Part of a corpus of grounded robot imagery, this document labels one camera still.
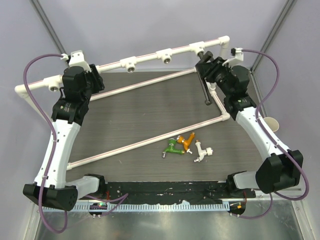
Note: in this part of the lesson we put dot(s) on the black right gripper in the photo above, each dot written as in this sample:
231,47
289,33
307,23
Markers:
213,67

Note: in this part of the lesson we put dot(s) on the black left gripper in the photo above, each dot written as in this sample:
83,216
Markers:
96,80

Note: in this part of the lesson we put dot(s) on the dark metal long faucet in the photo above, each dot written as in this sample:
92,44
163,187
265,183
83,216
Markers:
201,70

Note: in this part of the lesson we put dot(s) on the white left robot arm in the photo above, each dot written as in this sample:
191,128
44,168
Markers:
68,115

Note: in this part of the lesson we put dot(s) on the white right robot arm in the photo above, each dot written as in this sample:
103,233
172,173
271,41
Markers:
280,167

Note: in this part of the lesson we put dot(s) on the orange faucet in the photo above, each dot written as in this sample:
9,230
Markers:
186,142

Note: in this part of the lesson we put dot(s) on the green faucet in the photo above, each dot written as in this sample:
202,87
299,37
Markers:
171,148

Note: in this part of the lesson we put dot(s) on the white faucet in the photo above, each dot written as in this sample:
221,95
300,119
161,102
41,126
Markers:
202,152

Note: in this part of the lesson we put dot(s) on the pink mug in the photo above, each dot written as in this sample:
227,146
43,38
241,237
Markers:
272,123

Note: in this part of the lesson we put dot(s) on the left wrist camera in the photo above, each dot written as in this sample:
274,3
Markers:
76,59

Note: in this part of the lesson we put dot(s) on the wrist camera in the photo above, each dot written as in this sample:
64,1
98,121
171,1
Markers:
76,59
237,57

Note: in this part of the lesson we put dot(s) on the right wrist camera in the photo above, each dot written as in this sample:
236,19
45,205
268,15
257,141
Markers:
237,57

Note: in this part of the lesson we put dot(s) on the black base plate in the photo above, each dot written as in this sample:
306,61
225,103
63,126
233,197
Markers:
175,192

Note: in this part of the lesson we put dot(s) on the grey slotted cable duct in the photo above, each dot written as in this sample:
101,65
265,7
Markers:
88,206

